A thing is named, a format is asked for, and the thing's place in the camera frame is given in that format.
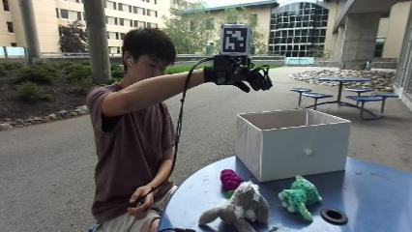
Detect black glove cable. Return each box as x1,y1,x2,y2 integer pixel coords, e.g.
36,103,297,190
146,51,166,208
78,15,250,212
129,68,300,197
136,56,216,202

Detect beige shorts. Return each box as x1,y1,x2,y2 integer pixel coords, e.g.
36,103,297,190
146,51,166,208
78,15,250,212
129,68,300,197
92,185,177,232

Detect blue round seat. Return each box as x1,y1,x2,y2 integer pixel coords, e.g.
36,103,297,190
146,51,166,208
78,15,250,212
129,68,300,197
344,87,376,98
369,92,400,114
345,95,385,121
288,87,314,108
300,92,334,111

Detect white cube with black markers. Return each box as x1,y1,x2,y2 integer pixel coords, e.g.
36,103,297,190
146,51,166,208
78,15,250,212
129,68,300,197
218,23,253,56

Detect dark glass building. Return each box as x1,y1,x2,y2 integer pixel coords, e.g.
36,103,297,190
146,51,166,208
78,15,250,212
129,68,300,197
268,1,330,58

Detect maroon t-shirt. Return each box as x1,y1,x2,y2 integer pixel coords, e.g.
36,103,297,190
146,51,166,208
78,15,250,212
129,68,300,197
85,82,177,224

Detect blue round picnic table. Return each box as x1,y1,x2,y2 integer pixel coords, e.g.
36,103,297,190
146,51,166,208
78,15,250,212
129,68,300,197
316,76,384,120

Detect bed of pale rocks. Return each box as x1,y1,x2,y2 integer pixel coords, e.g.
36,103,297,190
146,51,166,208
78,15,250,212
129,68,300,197
288,68,396,93

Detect white fabric storage box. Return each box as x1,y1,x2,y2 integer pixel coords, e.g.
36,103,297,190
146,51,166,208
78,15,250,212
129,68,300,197
234,108,353,183

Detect person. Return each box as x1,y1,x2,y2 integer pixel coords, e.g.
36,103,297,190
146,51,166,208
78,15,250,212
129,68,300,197
85,27,206,232

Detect purple grape plush toy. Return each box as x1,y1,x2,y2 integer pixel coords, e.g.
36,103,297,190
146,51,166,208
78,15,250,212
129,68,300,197
218,168,244,198

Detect grey plush animal toy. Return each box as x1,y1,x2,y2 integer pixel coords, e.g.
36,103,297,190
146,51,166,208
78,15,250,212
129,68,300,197
197,181,272,232

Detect concrete pillar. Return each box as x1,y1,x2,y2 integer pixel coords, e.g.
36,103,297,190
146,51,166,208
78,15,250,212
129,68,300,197
340,12,384,67

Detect border row of stones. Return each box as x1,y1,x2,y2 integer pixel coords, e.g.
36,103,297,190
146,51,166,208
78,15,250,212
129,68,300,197
0,104,90,131

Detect green patterned plush toy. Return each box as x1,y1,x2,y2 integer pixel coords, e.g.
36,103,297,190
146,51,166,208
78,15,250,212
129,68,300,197
277,175,324,222

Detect thick grey pole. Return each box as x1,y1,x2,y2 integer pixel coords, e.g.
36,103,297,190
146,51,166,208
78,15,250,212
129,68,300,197
81,0,113,85

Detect beige building with windows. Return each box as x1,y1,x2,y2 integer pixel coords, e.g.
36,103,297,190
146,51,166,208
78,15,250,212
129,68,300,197
0,0,172,55

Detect black plastic ring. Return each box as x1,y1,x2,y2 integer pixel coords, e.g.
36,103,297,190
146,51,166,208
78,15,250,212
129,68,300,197
318,208,349,225

